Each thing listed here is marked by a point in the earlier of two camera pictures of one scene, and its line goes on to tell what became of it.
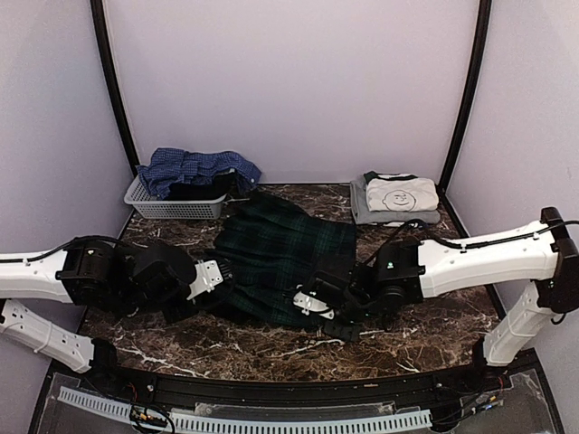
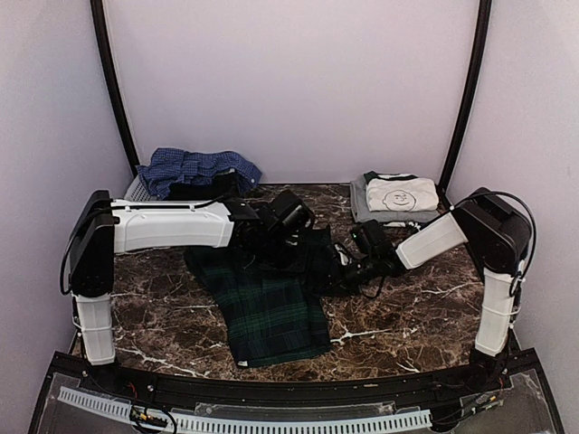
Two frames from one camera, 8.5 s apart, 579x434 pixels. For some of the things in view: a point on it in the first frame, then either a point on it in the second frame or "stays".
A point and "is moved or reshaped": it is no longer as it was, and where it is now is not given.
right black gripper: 347,333 -> 339,287
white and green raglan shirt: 400,192 stays
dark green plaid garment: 272,250 is moved or reshaped
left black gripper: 184,313 -> 300,264
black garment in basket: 223,184 stays
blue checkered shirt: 166,167 stays
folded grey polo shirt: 363,215 stays
